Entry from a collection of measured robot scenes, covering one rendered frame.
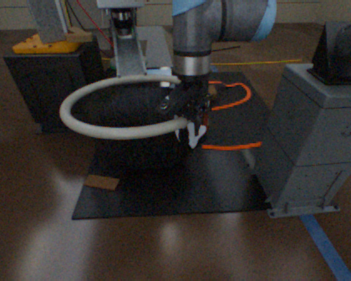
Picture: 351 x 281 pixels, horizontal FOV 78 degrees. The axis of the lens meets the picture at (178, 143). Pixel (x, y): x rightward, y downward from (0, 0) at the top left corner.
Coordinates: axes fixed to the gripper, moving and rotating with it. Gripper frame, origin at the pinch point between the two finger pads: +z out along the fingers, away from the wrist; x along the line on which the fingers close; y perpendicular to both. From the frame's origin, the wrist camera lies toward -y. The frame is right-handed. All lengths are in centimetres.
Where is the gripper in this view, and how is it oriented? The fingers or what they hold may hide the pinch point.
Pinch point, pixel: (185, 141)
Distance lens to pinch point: 64.7
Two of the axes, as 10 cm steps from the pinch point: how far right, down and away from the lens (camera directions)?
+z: 0.1, 8.2, 5.7
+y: 7.1, -4.0, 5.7
